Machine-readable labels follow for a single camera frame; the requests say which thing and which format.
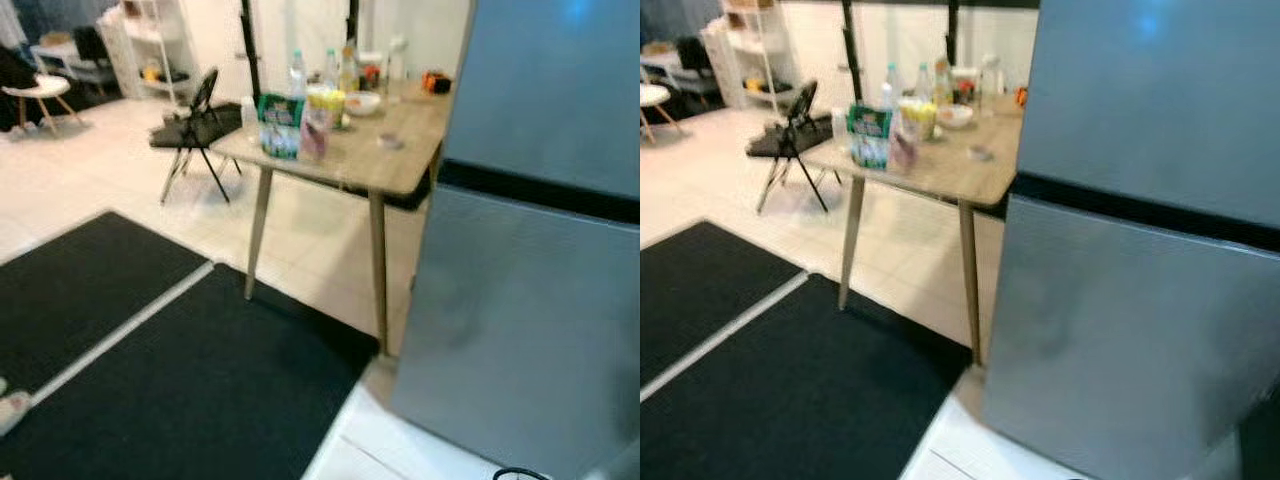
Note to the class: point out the light wooden table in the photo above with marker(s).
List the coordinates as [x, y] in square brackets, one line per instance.
[950, 170]
[370, 160]

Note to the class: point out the silver fridge door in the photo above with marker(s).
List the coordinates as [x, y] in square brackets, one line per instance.
[520, 340]
[1120, 340]

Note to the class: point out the black folding chair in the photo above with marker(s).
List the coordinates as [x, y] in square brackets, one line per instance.
[195, 125]
[790, 135]

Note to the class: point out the white bowl orange food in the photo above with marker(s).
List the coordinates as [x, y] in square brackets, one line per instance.
[955, 115]
[363, 104]

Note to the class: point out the yellow cup noodles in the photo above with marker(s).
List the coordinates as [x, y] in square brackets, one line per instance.
[330, 108]
[918, 118]

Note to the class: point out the white slipper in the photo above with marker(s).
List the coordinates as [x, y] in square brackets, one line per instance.
[12, 410]

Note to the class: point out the white lidded storage box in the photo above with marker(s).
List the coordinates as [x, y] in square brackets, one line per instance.
[371, 60]
[965, 72]

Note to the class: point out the small white bottle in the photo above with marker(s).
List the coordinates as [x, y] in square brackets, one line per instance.
[841, 125]
[250, 115]

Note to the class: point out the yellow green juice carton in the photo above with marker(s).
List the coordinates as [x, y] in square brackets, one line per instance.
[942, 82]
[350, 68]

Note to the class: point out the pink clear plastic jar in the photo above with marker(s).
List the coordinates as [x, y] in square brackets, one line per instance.
[905, 148]
[316, 138]

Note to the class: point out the black metal rack frame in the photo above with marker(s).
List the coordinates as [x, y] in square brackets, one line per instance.
[248, 50]
[850, 50]

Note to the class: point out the dark grey chair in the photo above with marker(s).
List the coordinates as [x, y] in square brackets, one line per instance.
[92, 45]
[702, 58]

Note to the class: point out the black hanging clothes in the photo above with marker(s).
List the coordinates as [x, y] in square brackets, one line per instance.
[15, 70]

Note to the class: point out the clear water bottle teal cap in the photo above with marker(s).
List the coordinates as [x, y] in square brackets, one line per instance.
[298, 60]
[923, 82]
[331, 70]

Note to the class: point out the white desk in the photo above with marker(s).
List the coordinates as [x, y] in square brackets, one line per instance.
[665, 62]
[55, 55]

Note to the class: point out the white round chair wooden legs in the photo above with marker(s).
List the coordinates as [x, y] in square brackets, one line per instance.
[40, 88]
[655, 97]

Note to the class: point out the silver two-door fridge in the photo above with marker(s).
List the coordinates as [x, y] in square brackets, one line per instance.
[550, 100]
[1150, 100]

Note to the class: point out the white shelf unit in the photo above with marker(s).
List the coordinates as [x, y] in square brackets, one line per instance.
[745, 50]
[150, 45]

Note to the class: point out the small white bowl pink inside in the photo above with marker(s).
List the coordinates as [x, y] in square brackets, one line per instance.
[980, 153]
[390, 141]

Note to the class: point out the black floor mat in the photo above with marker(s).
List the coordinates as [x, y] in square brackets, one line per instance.
[710, 300]
[800, 400]
[200, 400]
[90, 290]

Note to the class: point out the green snack bag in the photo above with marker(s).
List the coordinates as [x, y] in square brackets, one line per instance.
[280, 125]
[870, 135]

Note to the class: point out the tall clear lidded jar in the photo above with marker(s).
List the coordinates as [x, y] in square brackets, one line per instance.
[991, 72]
[397, 60]

